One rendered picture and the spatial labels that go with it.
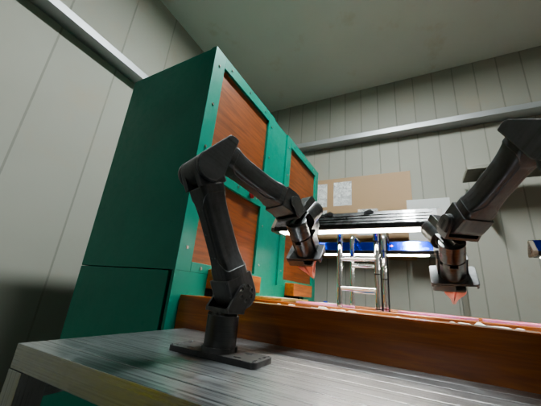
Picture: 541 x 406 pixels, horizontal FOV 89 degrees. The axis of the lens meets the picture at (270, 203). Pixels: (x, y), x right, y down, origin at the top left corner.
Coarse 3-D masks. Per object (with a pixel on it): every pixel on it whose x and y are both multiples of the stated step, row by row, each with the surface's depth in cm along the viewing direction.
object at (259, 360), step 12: (216, 312) 53; (216, 324) 52; (228, 324) 52; (204, 336) 53; (216, 336) 51; (228, 336) 51; (180, 348) 53; (192, 348) 53; (204, 348) 51; (216, 348) 50; (228, 348) 51; (216, 360) 49; (228, 360) 48; (240, 360) 47; (252, 360) 47; (264, 360) 48
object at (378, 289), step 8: (376, 240) 112; (376, 248) 111; (344, 256) 117; (352, 256) 115; (360, 256) 114; (376, 256) 110; (376, 264) 109; (376, 272) 108; (376, 280) 107; (344, 288) 112; (352, 288) 111; (360, 288) 109; (368, 288) 108; (376, 288) 106; (376, 296) 106; (376, 304) 105
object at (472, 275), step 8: (440, 264) 68; (464, 264) 65; (432, 272) 72; (440, 272) 70; (448, 272) 67; (456, 272) 66; (464, 272) 66; (472, 272) 69; (432, 280) 70; (440, 280) 69; (448, 280) 68; (456, 280) 67; (464, 280) 67; (472, 280) 67
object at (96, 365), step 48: (96, 336) 61; (144, 336) 66; (192, 336) 72; (96, 384) 38; (144, 384) 35; (192, 384) 36; (240, 384) 38; (288, 384) 40; (336, 384) 42; (384, 384) 44; (432, 384) 46; (480, 384) 49
